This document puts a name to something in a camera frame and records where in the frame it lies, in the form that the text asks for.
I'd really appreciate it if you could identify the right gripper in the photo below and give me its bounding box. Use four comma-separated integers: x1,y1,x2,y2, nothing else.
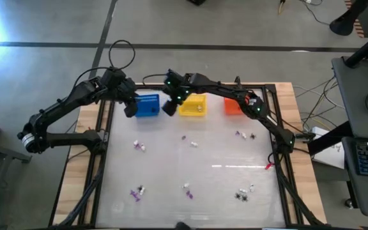
162,68,192,117

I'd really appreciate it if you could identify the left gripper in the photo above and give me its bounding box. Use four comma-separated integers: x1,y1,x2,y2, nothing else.
116,78,139,118

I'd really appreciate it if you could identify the blue plastic basket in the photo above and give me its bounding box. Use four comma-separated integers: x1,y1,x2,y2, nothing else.
134,93,160,118

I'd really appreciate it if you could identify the yellow plastic basket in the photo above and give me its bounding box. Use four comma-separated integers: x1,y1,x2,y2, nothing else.
178,93,208,117

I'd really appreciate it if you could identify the orange plastic basket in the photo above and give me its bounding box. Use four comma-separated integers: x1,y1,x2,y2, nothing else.
224,96,245,116

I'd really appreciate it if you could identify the grey side table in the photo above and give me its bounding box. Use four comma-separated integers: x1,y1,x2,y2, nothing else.
0,137,33,224

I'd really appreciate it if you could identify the black desk leg bar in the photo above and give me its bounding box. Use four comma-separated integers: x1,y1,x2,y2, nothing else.
307,120,344,157

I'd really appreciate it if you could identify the white box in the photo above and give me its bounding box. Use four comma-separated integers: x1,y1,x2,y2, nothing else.
310,126,346,170

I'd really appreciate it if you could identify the grey desk with monitor base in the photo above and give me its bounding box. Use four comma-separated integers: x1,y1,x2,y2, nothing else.
332,56,368,139

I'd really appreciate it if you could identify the black stand foot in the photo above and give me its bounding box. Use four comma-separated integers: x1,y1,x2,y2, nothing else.
329,0,368,36

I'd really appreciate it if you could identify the red white striped mat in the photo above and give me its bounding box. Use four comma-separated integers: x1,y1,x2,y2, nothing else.
345,0,368,39

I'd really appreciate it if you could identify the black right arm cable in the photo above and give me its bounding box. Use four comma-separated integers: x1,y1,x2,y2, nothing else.
142,73,169,86

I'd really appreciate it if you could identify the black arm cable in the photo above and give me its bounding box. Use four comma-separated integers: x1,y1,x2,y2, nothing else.
72,39,136,93
142,73,169,86

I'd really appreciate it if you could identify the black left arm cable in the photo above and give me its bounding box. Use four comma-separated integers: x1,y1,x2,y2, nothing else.
72,39,136,93

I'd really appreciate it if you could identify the loose floor cable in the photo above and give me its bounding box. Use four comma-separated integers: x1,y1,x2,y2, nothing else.
294,75,340,132

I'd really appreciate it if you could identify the black floor cable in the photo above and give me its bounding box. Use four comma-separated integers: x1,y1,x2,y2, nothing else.
298,0,332,26

